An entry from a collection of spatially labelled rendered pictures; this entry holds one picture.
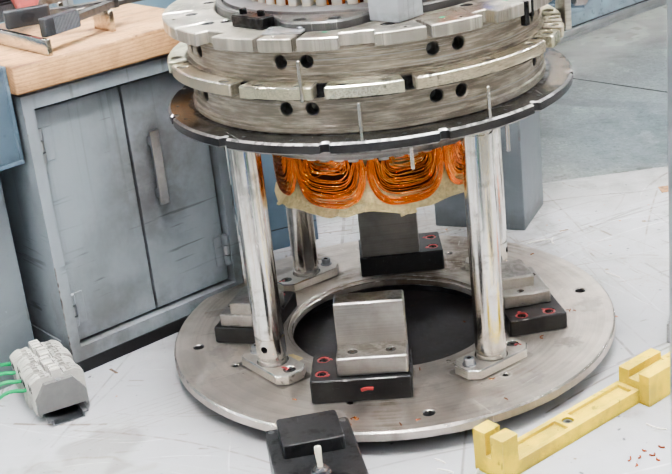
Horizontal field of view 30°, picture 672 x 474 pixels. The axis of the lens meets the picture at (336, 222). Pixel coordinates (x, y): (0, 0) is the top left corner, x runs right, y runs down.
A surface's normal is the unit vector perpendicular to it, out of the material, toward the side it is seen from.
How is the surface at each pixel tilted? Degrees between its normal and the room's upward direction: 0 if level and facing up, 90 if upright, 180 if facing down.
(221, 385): 0
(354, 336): 90
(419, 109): 90
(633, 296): 0
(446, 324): 0
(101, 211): 90
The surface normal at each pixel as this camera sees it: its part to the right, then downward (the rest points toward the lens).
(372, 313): -0.05, 0.36
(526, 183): 0.92, 0.05
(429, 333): -0.11, -0.93
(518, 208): -0.39, 0.37
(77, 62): 0.65, 0.21
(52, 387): 0.45, 0.28
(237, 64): -0.66, 0.33
